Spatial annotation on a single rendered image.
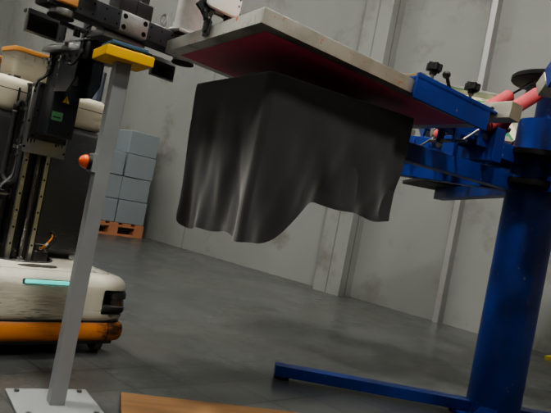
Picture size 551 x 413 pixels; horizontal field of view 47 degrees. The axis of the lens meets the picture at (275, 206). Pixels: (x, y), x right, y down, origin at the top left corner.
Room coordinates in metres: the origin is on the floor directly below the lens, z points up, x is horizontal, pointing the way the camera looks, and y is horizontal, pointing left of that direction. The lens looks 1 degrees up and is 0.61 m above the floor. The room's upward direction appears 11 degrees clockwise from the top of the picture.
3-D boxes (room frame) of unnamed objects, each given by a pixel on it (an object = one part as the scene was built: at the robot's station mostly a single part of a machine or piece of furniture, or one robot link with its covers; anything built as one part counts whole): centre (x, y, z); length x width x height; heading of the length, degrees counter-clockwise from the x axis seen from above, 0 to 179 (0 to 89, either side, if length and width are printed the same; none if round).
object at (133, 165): (7.90, 2.27, 0.63); 1.24 x 0.83 x 1.26; 46
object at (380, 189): (1.68, -0.13, 0.74); 0.46 x 0.04 x 0.42; 122
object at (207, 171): (1.73, 0.18, 0.74); 0.45 x 0.03 x 0.43; 32
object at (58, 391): (1.69, 0.47, 0.48); 0.22 x 0.22 x 0.96; 32
